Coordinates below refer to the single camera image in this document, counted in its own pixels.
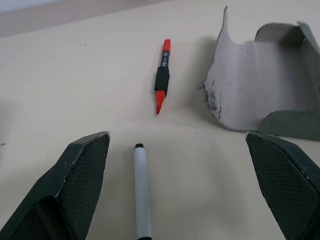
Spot grey cardboard tray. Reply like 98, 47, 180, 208
197, 5, 320, 141

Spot white marker with black cap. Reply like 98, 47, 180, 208
133, 143, 153, 240

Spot red and black marker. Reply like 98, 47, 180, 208
153, 38, 172, 115

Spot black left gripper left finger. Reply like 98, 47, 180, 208
0, 130, 111, 240

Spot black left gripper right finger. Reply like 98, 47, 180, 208
244, 131, 320, 240

